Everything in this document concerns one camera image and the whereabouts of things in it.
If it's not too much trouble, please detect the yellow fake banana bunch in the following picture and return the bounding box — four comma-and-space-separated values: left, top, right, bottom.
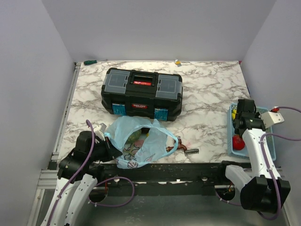
231, 109, 237, 120

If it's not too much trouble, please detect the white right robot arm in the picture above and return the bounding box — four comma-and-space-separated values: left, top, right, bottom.
216, 99, 291, 214

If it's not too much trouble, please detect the small metal spring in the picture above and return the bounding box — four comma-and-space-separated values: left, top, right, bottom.
184, 148, 199, 155

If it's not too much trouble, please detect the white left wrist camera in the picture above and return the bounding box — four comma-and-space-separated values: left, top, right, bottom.
94, 123, 107, 141

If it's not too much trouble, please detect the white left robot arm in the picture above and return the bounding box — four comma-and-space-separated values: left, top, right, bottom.
42, 131, 122, 226

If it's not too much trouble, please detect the brown faucet tap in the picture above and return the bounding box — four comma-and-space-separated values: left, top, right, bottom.
166, 136, 187, 152

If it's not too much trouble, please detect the green handled screwdriver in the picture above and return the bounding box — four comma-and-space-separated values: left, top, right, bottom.
83, 59, 108, 65

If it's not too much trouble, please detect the green fake fruit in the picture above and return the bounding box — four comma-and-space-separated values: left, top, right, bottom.
126, 129, 142, 144

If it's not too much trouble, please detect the black metal base rail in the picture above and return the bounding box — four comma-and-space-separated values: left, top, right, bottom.
47, 162, 250, 196

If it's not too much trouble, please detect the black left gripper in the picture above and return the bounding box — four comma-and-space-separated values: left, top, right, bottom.
88, 136, 123, 162

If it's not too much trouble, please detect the red fake fruit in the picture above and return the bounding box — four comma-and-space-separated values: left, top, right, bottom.
232, 135, 245, 151

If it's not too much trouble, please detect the small yellow blue object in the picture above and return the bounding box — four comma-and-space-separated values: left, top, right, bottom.
174, 60, 182, 67

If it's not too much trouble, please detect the black plastic toolbox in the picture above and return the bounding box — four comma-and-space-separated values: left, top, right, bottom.
101, 68, 183, 121

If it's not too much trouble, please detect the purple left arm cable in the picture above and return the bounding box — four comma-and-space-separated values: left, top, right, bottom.
47, 119, 136, 226

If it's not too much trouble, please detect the light blue plastic bag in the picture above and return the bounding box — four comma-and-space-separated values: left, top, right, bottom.
104, 116, 178, 169

